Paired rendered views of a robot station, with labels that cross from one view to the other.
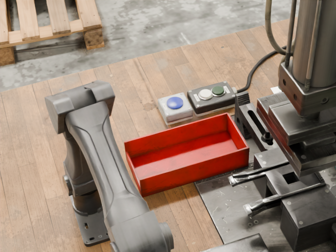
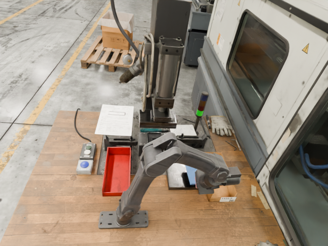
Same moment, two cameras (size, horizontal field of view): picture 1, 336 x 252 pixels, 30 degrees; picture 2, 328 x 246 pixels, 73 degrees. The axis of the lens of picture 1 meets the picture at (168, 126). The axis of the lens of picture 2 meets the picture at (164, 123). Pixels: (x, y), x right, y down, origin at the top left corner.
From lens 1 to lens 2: 93 cm
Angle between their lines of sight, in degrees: 60
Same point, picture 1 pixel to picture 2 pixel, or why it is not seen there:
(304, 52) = (170, 85)
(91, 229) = (140, 220)
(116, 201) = (212, 160)
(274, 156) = (143, 140)
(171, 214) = not seen: hidden behind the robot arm
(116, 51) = not seen: outside the picture
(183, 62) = (52, 155)
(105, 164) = (200, 154)
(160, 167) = (116, 183)
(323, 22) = (175, 70)
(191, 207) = not seen: hidden behind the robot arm
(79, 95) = (156, 151)
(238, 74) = (78, 140)
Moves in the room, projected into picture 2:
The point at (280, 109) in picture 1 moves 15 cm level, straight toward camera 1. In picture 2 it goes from (157, 114) to (187, 126)
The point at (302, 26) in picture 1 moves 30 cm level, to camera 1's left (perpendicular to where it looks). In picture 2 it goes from (169, 76) to (152, 119)
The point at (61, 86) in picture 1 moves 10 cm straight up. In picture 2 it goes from (22, 216) to (14, 203)
